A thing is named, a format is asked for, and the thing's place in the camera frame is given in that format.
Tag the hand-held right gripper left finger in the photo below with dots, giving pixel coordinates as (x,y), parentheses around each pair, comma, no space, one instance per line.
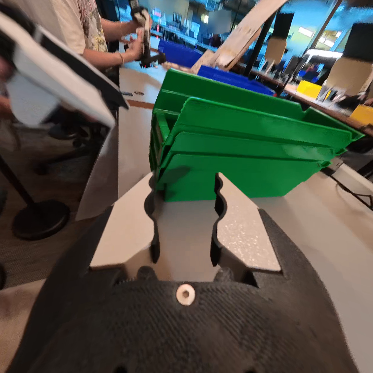
(125,233)

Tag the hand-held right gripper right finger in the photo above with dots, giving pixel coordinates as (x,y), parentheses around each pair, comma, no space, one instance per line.
(244,239)

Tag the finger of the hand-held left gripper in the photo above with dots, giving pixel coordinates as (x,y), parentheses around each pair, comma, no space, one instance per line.
(58,75)

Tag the black office chair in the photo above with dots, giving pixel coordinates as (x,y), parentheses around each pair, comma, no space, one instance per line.
(75,137)

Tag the black round stand base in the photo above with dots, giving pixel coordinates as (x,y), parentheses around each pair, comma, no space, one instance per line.
(40,220)

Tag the blue plastic bin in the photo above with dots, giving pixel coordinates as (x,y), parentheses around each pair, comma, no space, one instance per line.
(177,54)

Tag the long wooden table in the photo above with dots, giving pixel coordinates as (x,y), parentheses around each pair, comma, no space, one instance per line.
(335,112)

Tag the blue bin with tag sticker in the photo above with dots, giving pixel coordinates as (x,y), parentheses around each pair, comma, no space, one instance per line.
(233,78)

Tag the yellow plastic bin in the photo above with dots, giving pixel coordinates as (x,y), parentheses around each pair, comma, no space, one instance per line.
(309,89)
(362,115)

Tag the clear acrylic box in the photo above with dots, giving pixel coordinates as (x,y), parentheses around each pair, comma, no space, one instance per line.
(324,94)

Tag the cardboard board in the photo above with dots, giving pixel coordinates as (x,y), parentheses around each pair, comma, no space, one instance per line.
(242,32)
(349,72)
(276,50)

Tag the black stand pole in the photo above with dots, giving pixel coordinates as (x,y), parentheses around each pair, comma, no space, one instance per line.
(259,46)

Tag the white light panel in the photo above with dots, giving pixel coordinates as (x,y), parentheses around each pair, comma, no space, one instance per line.
(323,53)

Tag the black panel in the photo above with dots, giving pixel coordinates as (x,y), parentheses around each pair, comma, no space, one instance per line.
(360,40)

